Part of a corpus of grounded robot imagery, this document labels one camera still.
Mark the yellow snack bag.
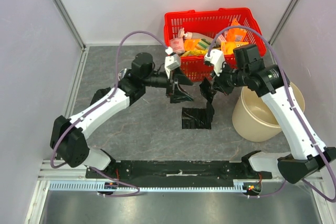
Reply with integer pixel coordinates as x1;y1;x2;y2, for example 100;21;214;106
180;49;208;57

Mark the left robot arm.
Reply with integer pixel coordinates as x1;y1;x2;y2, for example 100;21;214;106
50;52;193;178

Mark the green yellow packet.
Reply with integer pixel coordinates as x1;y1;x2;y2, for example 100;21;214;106
195;38;211;50

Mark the beige trash bin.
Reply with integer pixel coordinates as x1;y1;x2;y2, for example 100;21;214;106
232;83;311;158

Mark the slotted cable duct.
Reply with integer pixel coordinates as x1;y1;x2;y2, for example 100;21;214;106
49;180;261;193

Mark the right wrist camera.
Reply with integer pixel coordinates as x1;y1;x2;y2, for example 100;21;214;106
204;49;225;77

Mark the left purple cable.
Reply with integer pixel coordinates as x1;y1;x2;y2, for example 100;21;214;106
50;30;174;198

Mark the masking tape roll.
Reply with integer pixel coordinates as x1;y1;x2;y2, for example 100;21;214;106
118;68;130;81

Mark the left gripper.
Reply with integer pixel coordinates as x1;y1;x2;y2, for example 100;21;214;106
143;67;194;103

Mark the pink small packet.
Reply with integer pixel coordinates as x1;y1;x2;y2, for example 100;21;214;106
215;31;227;46

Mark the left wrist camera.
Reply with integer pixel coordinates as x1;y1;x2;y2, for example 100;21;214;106
164;47;181;78

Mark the yellow snack box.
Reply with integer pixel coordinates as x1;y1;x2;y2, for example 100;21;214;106
221;41;249;55

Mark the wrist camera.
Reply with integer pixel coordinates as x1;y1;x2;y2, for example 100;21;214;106
164;47;181;78
204;49;225;77

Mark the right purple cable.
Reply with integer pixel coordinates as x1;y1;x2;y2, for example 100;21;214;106
207;25;336;203

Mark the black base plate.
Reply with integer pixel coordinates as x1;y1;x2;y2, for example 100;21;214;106
85;159;274;188

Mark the pink capped bottle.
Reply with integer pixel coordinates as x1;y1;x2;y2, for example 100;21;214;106
177;28;213;42

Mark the orange carton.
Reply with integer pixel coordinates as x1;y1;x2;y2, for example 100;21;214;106
225;28;247;42

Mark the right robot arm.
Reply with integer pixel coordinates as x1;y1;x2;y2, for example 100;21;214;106
204;44;335;184

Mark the purple cable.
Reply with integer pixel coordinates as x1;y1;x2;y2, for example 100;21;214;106
207;25;336;203
50;30;174;198

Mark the red plastic basket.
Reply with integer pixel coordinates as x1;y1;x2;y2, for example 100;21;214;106
163;7;261;82

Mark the pink pouch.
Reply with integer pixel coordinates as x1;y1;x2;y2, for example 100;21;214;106
170;38;185;56

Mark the orange snack pack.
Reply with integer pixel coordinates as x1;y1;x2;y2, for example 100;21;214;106
184;39;200;51

